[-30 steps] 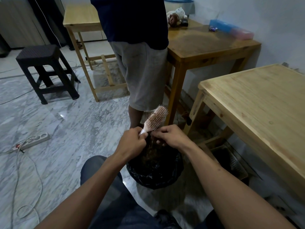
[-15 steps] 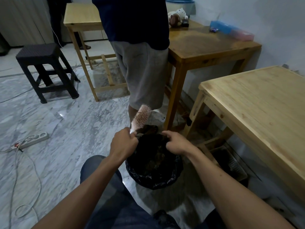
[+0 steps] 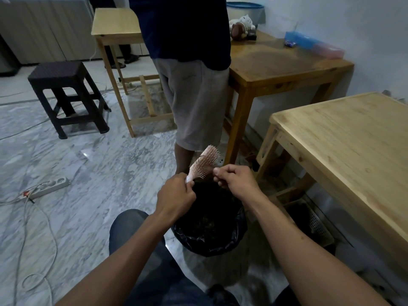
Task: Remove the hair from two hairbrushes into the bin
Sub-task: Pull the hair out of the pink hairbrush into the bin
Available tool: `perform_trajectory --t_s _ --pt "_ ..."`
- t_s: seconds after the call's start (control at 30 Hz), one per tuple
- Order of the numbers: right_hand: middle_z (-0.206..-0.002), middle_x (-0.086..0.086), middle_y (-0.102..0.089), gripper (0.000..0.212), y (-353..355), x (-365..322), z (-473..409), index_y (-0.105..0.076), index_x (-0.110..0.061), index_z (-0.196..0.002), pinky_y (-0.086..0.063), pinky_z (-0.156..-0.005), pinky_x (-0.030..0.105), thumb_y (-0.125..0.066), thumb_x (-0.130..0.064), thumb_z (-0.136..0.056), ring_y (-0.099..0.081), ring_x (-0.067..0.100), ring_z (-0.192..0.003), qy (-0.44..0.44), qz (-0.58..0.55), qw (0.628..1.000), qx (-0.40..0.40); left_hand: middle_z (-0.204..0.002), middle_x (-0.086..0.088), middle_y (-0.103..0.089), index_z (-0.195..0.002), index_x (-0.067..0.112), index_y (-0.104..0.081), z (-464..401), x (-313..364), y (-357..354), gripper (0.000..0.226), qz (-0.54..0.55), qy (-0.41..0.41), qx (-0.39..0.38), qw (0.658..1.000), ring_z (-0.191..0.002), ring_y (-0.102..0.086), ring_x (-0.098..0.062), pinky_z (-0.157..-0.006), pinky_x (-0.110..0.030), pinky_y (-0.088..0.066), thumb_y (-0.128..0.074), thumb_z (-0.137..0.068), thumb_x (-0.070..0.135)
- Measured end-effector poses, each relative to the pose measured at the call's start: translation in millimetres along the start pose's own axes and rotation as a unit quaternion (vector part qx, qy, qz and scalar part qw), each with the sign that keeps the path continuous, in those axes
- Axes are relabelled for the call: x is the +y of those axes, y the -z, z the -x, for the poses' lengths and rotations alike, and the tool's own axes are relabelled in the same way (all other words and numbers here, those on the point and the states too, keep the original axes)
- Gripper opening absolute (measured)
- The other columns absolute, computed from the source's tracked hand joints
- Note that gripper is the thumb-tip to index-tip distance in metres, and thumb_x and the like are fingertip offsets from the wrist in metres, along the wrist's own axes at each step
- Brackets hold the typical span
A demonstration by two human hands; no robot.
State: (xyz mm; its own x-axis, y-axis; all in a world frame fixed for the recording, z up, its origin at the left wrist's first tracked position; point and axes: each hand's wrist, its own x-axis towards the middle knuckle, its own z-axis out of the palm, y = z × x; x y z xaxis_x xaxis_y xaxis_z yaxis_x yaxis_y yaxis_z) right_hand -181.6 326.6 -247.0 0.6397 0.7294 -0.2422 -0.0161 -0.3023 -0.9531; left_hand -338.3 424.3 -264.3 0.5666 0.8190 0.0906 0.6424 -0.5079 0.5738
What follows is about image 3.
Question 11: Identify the person's right hand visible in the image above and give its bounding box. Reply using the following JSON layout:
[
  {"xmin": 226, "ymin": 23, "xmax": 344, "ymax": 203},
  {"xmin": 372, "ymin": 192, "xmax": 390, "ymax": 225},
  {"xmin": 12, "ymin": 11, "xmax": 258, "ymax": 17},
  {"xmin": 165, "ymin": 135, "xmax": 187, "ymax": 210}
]
[{"xmin": 212, "ymin": 164, "xmax": 262, "ymax": 204}]

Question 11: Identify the person's left hand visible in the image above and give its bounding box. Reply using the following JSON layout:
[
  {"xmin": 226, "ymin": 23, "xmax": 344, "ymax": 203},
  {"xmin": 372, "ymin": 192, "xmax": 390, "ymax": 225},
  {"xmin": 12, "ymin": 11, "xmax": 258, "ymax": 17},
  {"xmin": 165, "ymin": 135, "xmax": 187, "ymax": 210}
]
[{"xmin": 154, "ymin": 172, "xmax": 197, "ymax": 224}]

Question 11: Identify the pink hairbrush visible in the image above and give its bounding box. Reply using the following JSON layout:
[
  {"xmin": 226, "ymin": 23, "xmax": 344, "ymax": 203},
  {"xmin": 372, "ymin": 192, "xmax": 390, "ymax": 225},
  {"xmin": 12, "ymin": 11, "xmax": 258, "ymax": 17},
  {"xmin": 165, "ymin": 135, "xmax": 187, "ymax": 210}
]
[{"xmin": 185, "ymin": 144, "xmax": 221, "ymax": 184}]

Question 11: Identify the brown hair clump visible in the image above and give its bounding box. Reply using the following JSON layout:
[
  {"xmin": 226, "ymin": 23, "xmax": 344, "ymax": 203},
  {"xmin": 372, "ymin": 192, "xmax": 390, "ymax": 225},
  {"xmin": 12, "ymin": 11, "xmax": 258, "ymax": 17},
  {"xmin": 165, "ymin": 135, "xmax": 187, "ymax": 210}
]
[{"xmin": 188, "ymin": 207, "xmax": 240, "ymax": 235}]

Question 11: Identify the trash bin with black bag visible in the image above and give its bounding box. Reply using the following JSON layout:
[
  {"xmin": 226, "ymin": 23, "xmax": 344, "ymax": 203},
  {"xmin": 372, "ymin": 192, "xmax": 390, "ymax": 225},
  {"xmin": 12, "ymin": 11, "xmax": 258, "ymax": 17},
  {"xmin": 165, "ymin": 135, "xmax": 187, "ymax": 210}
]
[{"xmin": 171, "ymin": 180, "xmax": 248, "ymax": 258}]

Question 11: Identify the person's right forearm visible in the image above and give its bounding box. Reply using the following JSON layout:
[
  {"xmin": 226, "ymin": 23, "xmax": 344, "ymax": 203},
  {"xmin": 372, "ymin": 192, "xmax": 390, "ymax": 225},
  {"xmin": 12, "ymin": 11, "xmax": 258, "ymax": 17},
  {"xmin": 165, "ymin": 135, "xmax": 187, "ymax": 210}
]
[{"xmin": 245, "ymin": 191, "xmax": 391, "ymax": 306}]

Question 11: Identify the person's left forearm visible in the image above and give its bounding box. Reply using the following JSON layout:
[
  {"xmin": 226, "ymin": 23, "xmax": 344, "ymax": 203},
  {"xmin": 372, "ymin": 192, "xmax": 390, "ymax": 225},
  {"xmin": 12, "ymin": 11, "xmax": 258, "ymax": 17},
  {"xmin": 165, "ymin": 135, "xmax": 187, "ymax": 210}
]
[{"xmin": 56, "ymin": 210, "xmax": 173, "ymax": 306}]

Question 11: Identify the person's left leg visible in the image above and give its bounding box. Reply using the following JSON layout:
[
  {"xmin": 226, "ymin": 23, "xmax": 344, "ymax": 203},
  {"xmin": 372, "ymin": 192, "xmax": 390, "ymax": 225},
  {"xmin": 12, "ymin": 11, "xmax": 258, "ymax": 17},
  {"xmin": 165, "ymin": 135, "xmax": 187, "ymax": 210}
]
[{"xmin": 109, "ymin": 209, "xmax": 208, "ymax": 306}]

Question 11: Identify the person's leg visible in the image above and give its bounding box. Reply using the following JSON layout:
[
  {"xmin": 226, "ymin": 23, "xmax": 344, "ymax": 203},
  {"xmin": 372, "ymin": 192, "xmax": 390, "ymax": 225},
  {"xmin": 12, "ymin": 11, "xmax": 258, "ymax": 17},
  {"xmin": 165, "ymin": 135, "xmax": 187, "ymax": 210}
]
[
  {"xmin": 109, "ymin": 209, "xmax": 208, "ymax": 306},
  {"xmin": 274, "ymin": 285, "xmax": 306, "ymax": 306}
]

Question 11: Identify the person's dark shoe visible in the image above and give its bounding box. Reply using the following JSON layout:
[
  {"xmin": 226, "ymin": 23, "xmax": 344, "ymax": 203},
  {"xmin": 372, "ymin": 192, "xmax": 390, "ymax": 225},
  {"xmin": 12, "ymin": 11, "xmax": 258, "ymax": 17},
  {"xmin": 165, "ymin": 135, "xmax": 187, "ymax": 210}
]
[{"xmin": 205, "ymin": 283, "xmax": 240, "ymax": 306}]

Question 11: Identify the person's right leg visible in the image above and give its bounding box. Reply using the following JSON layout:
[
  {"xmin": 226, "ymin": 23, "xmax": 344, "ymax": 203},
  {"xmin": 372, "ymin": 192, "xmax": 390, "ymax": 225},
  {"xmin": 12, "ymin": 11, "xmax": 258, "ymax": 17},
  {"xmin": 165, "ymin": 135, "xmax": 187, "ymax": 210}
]
[{"xmin": 274, "ymin": 285, "xmax": 306, "ymax": 306}]

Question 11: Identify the white perforated plastic basket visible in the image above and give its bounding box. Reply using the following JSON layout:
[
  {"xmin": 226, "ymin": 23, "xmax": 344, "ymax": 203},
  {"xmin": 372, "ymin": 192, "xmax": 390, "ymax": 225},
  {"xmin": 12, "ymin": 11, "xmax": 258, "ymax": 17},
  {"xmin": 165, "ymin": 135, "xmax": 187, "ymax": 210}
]
[{"xmin": 283, "ymin": 199, "xmax": 335, "ymax": 247}]

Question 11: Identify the dark brown wooden table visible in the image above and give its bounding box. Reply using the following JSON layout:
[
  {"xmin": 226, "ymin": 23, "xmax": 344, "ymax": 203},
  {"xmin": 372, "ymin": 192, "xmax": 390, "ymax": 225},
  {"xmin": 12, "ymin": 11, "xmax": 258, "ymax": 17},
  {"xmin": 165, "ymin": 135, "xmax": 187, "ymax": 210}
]
[{"xmin": 223, "ymin": 30, "xmax": 355, "ymax": 166}]

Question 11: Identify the white power strip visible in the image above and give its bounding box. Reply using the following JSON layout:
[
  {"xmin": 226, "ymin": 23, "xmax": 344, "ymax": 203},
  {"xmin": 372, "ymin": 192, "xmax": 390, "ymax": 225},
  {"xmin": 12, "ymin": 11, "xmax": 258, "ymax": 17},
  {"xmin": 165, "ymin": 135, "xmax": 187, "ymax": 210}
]
[{"xmin": 20, "ymin": 177, "xmax": 71, "ymax": 200}]

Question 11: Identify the blue plastic box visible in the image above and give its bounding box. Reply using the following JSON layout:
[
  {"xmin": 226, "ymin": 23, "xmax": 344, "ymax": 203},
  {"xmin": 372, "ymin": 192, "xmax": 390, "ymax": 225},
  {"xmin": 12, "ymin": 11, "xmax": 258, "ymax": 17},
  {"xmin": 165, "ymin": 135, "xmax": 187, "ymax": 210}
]
[{"xmin": 284, "ymin": 31, "xmax": 319, "ymax": 50}]

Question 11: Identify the pink plastic box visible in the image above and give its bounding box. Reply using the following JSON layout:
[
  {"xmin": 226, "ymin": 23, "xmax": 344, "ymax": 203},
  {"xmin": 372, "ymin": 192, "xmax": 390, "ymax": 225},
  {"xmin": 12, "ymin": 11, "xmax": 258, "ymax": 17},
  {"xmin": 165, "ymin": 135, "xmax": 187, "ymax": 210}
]
[{"xmin": 311, "ymin": 42, "xmax": 346, "ymax": 60}]

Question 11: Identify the white plush toy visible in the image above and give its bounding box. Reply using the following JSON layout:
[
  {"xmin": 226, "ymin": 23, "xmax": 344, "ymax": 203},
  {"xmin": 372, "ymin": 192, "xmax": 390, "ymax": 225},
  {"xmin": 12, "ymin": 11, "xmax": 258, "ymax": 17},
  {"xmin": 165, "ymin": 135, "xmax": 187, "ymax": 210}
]
[{"xmin": 229, "ymin": 14, "xmax": 256, "ymax": 32}]

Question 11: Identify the container with blue lid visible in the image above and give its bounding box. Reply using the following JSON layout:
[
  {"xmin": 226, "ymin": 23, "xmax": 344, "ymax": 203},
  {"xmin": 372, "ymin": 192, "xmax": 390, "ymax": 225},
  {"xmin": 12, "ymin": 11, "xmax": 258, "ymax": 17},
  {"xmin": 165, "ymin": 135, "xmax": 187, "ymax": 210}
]
[{"xmin": 226, "ymin": 1, "xmax": 266, "ymax": 26}]

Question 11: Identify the black plastic stool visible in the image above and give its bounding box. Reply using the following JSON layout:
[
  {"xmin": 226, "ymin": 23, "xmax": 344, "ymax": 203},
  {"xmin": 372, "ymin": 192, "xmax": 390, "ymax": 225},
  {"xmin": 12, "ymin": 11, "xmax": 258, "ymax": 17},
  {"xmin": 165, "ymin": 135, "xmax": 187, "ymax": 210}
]
[{"xmin": 28, "ymin": 61, "xmax": 111, "ymax": 140}]

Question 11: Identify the tall light wooden table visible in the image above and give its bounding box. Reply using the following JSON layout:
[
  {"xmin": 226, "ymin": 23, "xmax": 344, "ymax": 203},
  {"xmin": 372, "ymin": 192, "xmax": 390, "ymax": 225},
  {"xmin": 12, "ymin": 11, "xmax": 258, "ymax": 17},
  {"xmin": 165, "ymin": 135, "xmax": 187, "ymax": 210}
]
[{"xmin": 91, "ymin": 8, "xmax": 174, "ymax": 138}]

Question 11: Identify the grey wooden cabinet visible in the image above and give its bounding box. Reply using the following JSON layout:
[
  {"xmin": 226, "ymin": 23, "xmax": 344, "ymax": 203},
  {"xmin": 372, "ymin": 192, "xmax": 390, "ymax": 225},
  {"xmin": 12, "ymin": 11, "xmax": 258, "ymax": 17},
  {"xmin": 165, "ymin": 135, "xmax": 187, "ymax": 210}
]
[{"xmin": 0, "ymin": 0, "xmax": 150, "ymax": 66}]

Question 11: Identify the dark grey appliance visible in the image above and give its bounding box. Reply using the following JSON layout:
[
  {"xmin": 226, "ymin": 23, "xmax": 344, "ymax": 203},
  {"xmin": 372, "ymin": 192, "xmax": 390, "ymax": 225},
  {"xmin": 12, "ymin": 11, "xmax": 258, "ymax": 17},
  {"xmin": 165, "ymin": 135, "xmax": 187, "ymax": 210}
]
[{"xmin": 0, "ymin": 34, "xmax": 20, "ymax": 77}]

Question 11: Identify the white floor cable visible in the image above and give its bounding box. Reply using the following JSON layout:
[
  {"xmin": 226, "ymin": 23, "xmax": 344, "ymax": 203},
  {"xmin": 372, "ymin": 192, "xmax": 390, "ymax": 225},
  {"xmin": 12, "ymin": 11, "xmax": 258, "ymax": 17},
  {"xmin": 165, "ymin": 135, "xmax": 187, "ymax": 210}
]
[{"xmin": 0, "ymin": 187, "xmax": 59, "ymax": 306}]

